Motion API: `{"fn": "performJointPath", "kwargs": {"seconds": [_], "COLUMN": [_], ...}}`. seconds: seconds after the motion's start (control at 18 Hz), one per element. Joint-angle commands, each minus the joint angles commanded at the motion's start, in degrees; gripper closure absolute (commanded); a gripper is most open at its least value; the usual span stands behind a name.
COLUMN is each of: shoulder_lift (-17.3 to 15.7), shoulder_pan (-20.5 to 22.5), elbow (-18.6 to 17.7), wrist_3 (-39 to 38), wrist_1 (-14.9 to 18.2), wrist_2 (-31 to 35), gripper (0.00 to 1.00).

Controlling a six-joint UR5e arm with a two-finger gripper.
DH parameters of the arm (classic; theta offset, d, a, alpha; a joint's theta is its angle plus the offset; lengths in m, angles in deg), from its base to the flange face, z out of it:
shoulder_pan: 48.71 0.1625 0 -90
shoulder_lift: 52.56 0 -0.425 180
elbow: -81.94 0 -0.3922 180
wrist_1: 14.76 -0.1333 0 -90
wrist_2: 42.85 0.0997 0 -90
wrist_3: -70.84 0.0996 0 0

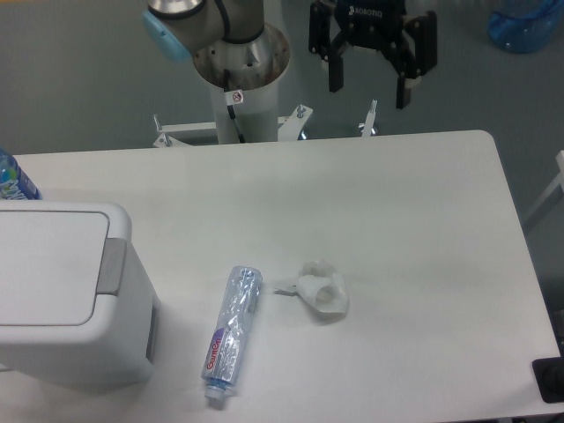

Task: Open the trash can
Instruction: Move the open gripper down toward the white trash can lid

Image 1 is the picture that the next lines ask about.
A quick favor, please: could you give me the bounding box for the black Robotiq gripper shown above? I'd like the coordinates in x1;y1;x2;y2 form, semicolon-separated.
308;1;438;109

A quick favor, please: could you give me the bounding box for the white push-lid trash can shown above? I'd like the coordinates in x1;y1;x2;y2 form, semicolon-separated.
1;200;160;387

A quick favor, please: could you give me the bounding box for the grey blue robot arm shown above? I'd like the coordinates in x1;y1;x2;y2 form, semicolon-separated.
143;1;438;108

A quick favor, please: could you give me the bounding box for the large blue water jug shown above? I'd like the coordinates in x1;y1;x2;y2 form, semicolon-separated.
486;0;563;54

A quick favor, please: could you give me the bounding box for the crushed clear plastic bottle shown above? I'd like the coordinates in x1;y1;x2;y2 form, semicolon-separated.
201;266;263;404

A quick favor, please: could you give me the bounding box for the black device at table edge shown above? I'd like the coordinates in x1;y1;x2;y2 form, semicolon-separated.
532;357;563;404

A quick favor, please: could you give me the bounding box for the blue labelled water bottle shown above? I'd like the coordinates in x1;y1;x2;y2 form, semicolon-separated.
1;150;42;200

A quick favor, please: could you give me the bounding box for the metal levelling foot bracket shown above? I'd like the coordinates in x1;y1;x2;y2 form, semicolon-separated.
358;99;379;137

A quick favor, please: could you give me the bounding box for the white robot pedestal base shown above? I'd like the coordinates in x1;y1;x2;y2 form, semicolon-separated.
153;23;313;147

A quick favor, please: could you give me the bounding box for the white furniture frame at right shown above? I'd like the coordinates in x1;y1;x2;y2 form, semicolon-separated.
522;151;563;233

